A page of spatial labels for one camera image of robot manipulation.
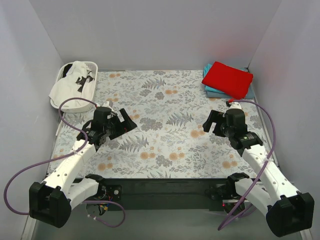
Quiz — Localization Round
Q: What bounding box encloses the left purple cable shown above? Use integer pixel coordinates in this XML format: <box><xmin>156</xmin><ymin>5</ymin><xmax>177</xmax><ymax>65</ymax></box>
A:
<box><xmin>3</xmin><ymin>97</ymin><xmax>126</xmax><ymax>228</ymax></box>

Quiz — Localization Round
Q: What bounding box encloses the floral table mat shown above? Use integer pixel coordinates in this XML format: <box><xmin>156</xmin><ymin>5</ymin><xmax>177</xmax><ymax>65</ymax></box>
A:
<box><xmin>46</xmin><ymin>69</ymin><xmax>278</xmax><ymax>180</ymax></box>

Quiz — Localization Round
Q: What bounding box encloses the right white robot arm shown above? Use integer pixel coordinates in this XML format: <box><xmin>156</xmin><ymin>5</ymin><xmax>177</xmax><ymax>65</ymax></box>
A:
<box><xmin>202</xmin><ymin>104</ymin><xmax>315</xmax><ymax>237</ymax></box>

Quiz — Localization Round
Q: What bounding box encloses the red folded t shirt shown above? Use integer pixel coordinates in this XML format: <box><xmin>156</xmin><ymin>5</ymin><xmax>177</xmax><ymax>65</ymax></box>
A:
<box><xmin>202</xmin><ymin>61</ymin><xmax>254</xmax><ymax>100</ymax></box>

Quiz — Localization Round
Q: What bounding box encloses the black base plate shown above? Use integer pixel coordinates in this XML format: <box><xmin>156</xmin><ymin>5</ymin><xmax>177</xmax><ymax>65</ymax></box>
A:
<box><xmin>87</xmin><ymin>174</ymin><xmax>240</xmax><ymax>211</ymax></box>

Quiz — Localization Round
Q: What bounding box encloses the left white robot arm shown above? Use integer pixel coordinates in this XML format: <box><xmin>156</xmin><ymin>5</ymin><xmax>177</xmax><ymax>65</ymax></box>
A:
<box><xmin>29</xmin><ymin>106</ymin><xmax>137</xmax><ymax>228</ymax></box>

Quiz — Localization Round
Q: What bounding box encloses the white plastic basket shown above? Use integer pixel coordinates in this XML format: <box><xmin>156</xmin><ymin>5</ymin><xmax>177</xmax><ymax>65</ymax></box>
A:
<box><xmin>49</xmin><ymin>60</ymin><xmax>99</xmax><ymax>113</ymax></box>

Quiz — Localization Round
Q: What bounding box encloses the black t shirt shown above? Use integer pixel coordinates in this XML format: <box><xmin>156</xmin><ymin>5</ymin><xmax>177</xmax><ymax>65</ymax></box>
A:
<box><xmin>62</xmin><ymin>63</ymin><xmax>73</xmax><ymax>78</ymax></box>

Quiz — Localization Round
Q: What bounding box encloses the white t shirt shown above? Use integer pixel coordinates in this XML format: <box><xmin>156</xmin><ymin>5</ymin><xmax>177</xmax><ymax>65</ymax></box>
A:
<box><xmin>48</xmin><ymin>60</ymin><xmax>97</xmax><ymax>107</ymax></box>

